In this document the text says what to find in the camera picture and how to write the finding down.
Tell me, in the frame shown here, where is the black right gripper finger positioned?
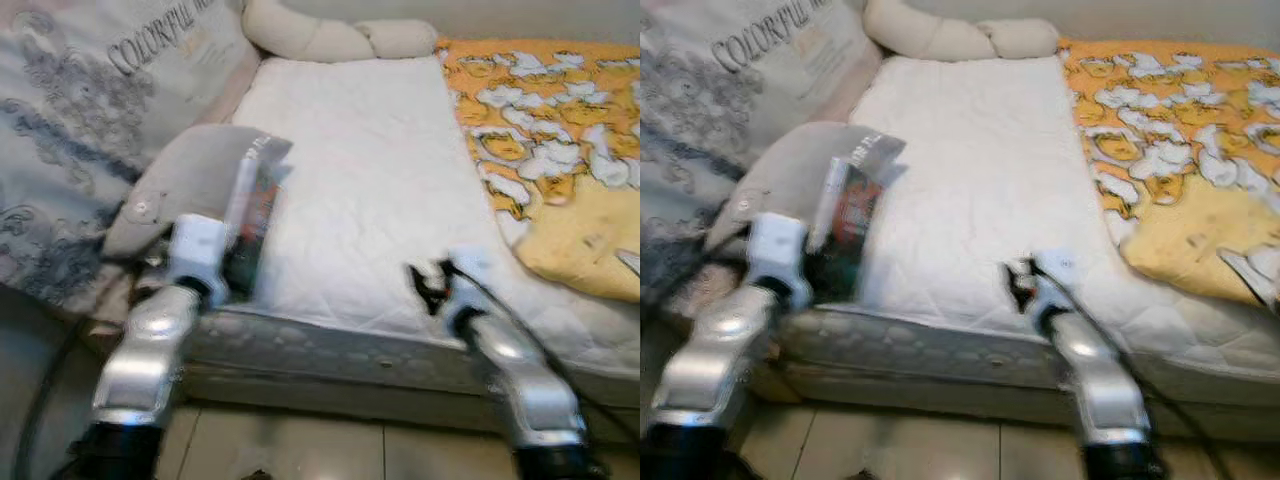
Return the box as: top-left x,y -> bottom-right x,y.
1005,258 -> 1036,311
407,262 -> 441,313

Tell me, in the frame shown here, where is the dark red printed box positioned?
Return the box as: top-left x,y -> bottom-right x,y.
808,155 -> 886,301
222,150 -> 286,301

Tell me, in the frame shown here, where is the grey pillow with white lettering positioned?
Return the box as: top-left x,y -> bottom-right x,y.
705,122 -> 906,256
100,125 -> 293,263

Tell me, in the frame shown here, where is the grey quilted mattress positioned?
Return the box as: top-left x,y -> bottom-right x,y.
90,305 -> 641,421
760,305 -> 1280,416

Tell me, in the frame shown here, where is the white quilted mattress pad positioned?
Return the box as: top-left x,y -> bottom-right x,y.
225,55 -> 641,366
845,55 -> 1280,376

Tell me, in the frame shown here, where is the orange cartoon print blanket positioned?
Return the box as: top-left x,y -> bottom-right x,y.
1060,38 -> 1280,311
435,38 -> 641,301

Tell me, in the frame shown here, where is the grey printed bed bumper cushion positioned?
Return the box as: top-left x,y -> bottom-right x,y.
640,0 -> 881,301
0,0 -> 263,321

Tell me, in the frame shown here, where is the beige bolster cushion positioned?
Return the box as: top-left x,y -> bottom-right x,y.
862,0 -> 1061,63
242,0 -> 441,63

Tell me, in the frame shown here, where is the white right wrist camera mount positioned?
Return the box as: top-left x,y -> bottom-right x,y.
440,250 -> 496,321
1030,250 -> 1086,321

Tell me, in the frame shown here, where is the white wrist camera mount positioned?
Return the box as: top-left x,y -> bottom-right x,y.
168,215 -> 231,301
440,250 -> 496,321
745,213 -> 811,306
1030,250 -> 1086,321

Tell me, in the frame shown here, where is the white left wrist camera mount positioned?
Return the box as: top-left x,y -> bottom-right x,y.
168,215 -> 231,301
745,213 -> 811,306

